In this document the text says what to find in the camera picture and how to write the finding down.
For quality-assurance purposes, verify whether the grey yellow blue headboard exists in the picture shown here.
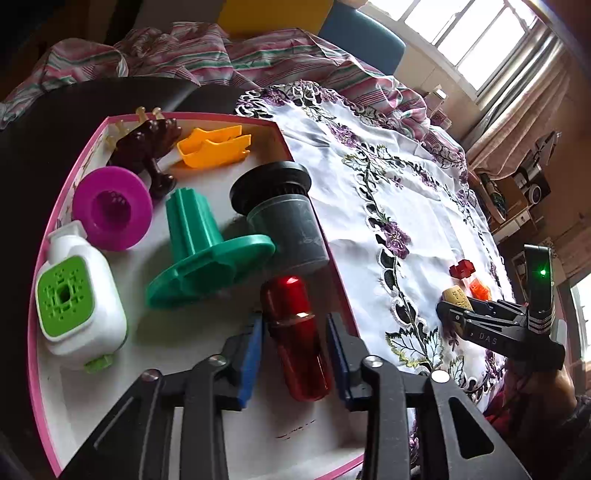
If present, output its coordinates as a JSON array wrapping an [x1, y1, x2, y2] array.
[[134, 0, 407, 77]]

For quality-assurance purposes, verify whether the silver radio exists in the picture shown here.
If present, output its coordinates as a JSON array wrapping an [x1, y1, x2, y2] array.
[[513, 164, 552, 204]]

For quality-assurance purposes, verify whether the person's right forearm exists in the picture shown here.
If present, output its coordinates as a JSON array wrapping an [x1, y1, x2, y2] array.
[[561, 401, 591, 480]]

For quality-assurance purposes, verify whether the white green plug-in device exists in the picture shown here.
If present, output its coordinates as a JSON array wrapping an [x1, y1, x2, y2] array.
[[34, 220, 129, 374]]

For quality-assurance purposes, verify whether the black grey cylinder filter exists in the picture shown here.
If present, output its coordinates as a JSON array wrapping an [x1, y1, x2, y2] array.
[[229, 161, 331, 275]]

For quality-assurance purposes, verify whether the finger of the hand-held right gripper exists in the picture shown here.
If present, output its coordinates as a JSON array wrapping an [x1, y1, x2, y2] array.
[[436, 299, 529, 324], [455, 316, 525, 352]]

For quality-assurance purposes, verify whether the red metallic bottle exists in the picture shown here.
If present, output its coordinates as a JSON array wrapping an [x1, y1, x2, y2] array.
[[260, 275, 335, 402]]

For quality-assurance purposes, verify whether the magenta plastic spool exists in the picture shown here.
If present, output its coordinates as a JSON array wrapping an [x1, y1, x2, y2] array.
[[72, 166, 154, 252]]

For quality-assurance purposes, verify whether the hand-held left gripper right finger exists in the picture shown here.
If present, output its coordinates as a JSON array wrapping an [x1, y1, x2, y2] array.
[[324, 313, 532, 480]]

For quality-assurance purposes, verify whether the small yellow block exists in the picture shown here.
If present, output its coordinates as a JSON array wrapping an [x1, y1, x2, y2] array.
[[441, 286, 472, 312]]

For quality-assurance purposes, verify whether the pink striped blanket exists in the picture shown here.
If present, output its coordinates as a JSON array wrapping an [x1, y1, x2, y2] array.
[[0, 23, 467, 153]]

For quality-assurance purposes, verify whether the green plastic spool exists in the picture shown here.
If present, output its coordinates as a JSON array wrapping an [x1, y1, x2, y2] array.
[[145, 187, 276, 310]]

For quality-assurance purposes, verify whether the person's right hand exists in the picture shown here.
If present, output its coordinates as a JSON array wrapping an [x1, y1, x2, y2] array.
[[505, 357, 580, 421]]

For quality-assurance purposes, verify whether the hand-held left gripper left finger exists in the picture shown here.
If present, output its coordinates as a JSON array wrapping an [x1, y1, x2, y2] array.
[[60, 311, 266, 480]]

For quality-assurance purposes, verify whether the white embroidered floral tablecloth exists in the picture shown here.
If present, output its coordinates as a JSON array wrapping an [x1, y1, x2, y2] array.
[[233, 80, 520, 472]]

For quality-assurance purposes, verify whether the pink red cloth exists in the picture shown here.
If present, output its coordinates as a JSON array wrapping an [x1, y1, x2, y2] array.
[[485, 383, 522, 430]]

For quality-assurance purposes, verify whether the pink-edged white box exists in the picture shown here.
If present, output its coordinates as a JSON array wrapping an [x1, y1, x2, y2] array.
[[27, 112, 370, 478]]

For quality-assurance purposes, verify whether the orange plastic clip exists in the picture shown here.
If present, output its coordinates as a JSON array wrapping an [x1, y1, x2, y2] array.
[[176, 124, 253, 169]]

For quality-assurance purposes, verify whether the grey toy model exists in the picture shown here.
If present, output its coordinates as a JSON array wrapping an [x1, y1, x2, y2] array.
[[533, 131, 561, 162]]

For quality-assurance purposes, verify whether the barred window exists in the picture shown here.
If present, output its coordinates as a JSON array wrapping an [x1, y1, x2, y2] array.
[[360, 0, 541, 100]]

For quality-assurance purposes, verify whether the brown hair brush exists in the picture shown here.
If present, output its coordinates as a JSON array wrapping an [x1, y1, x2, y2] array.
[[105, 106, 183, 200]]

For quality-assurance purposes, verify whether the beige side curtain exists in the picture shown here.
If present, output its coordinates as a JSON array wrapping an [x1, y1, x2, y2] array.
[[462, 28, 578, 176]]

